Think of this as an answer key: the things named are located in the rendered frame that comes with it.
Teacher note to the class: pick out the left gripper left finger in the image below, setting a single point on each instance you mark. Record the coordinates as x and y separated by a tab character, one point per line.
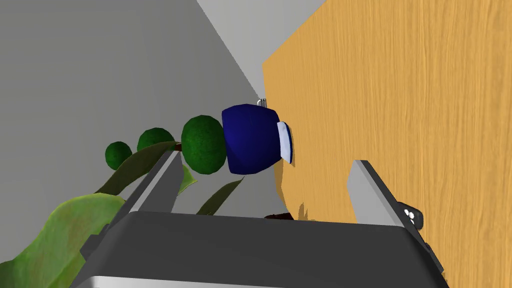
162	192

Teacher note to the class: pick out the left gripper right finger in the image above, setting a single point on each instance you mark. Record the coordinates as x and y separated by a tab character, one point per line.
370	200

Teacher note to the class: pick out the topiary plant in blue pot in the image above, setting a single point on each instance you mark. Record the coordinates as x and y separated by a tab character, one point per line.
250	140

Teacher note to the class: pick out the light wooden table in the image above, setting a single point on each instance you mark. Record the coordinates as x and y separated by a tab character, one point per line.
400	100

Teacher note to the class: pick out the small silver metal piece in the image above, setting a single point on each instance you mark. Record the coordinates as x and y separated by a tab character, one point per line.
262	102

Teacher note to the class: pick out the large-leaved green plant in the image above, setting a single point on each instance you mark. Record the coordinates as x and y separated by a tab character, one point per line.
68	236

